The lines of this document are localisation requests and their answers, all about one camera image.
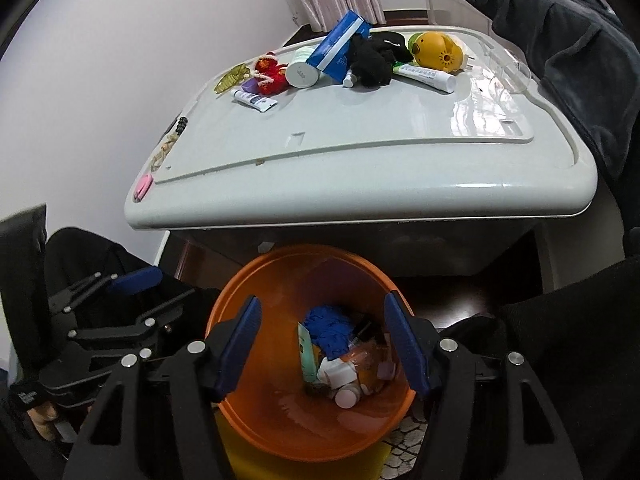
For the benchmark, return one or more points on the dark fleece robe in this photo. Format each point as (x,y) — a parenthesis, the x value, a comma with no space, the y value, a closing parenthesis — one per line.
(550,35)

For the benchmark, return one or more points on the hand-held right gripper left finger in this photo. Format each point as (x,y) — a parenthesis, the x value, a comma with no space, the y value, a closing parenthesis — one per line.
(240,350)

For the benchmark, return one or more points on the green white toothpaste tube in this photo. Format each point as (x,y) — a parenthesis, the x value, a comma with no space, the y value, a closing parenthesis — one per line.
(425,76)

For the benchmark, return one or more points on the yellow hair claw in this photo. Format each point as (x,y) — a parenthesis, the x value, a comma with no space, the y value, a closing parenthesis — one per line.
(231,79)

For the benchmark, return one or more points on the small white bottle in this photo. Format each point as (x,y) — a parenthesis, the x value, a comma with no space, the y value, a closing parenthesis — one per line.
(348,79)

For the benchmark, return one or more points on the white blue small tube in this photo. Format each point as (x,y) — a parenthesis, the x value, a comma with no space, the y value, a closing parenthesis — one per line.
(255,100)

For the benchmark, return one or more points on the purple soap box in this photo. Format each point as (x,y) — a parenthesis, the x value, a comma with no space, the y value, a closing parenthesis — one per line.
(387,371)

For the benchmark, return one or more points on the white plastic storage box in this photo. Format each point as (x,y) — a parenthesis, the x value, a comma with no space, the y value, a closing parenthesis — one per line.
(350,160)

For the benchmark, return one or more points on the black cloth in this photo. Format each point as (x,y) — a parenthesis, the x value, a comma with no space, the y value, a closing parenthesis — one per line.
(370,60)

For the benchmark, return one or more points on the red plush toy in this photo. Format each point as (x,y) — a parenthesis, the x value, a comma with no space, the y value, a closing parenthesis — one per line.
(267,72)

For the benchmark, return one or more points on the clear plastic container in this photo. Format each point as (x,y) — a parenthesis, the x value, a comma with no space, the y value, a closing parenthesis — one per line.
(515,77)

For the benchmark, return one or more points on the beige rubber bands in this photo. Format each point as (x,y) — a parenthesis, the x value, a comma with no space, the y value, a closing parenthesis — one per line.
(159,159)

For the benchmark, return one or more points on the mint green box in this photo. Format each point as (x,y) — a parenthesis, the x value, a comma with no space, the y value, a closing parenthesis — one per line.
(307,355)

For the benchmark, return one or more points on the orange plastic bin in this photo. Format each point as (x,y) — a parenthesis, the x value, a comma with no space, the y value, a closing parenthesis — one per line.
(280,280)

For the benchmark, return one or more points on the pink clip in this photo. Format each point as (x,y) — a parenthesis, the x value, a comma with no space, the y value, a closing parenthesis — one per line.
(143,186)

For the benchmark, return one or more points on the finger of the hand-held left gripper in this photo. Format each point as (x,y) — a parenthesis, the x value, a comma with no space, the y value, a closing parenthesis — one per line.
(145,322)
(137,279)

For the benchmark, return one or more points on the patterned floor mat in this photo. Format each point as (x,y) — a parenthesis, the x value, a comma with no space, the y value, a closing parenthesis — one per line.
(402,445)

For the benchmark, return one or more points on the blue white striped box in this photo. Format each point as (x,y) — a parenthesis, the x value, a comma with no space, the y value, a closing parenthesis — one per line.
(330,45)

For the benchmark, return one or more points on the person's left hand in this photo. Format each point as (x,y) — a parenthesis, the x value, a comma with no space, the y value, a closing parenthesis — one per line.
(42,417)

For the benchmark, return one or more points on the yellow green bird toy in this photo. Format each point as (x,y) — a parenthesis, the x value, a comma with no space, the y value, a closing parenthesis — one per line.
(435,50)

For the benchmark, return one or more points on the white round jar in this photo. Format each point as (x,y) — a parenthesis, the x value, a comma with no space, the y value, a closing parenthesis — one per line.
(300,72)

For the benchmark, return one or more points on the blue cloth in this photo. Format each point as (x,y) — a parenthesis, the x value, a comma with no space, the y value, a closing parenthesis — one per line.
(327,327)

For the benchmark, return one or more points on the white tissue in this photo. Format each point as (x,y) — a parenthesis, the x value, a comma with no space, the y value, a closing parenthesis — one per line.
(334,371)

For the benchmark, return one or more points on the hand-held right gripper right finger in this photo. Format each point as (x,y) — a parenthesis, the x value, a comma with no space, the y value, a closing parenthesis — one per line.
(407,350)

